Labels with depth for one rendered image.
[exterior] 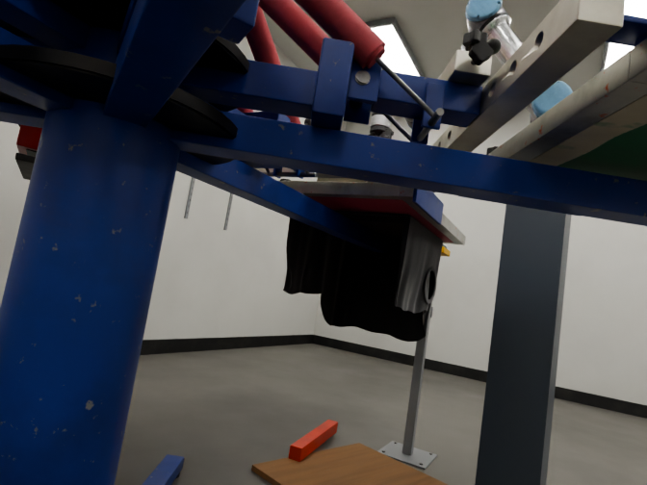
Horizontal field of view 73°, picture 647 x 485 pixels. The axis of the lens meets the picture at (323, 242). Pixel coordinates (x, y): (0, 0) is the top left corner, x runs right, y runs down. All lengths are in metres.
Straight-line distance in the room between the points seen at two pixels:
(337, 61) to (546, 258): 1.04
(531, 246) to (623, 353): 3.51
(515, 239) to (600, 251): 3.49
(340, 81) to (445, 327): 4.50
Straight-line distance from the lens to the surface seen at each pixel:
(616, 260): 5.03
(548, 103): 1.57
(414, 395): 2.14
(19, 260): 0.74
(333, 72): 0.70
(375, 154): 0.72
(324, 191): 1.30
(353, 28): 0.73
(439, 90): 0.77
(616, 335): 4.99
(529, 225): 1.57
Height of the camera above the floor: 0.67
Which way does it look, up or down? 6 degrees up
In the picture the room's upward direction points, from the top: 9 degrees clockwise
